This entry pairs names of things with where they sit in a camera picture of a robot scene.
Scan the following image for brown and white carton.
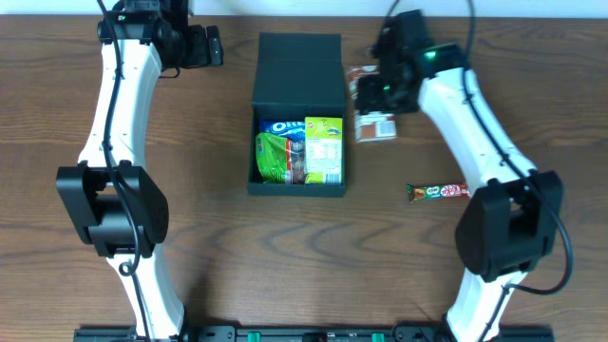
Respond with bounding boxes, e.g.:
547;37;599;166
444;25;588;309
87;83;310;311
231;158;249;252
347;66;397;143

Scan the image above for light green carton box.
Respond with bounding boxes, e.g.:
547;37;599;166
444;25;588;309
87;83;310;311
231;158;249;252
304;117;343;185

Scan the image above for black gift box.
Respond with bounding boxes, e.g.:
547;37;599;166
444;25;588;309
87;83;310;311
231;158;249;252
248;32;347;198

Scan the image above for blue Oreo cookie pack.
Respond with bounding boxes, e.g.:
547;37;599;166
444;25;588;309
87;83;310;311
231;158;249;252
260;120;306;142

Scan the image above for green snack mix bag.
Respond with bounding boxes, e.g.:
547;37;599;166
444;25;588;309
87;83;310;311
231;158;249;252
256;133;306;184

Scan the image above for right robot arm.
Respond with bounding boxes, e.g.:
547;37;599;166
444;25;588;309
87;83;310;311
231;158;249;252
355;10;571;341

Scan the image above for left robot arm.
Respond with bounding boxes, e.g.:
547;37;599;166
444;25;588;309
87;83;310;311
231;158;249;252
56;0;223;341

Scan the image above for green red KitKat bar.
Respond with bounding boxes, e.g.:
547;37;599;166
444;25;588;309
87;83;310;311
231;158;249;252
407;182;470;203

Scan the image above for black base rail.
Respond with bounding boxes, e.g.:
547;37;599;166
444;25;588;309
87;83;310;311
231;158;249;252
72;325;555;342

